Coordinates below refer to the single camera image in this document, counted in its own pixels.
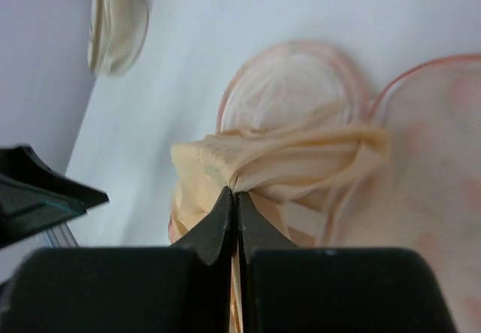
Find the orange floral mesh laundry bag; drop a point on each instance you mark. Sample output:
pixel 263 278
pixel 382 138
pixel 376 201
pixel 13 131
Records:
pixel 426 196

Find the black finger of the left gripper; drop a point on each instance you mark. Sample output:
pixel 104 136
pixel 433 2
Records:
pixel 22 164
pixel 27 211

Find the beige round laundry bag lower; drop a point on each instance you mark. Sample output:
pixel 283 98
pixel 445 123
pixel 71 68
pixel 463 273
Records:
pixel 117 33

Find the beige bra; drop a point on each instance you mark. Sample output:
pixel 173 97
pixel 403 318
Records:
pixel 301 175

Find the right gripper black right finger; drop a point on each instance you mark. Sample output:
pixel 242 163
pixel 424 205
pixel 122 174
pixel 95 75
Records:
pixel 286 288

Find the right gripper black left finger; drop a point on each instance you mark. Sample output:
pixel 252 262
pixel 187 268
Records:
pixel 181 288

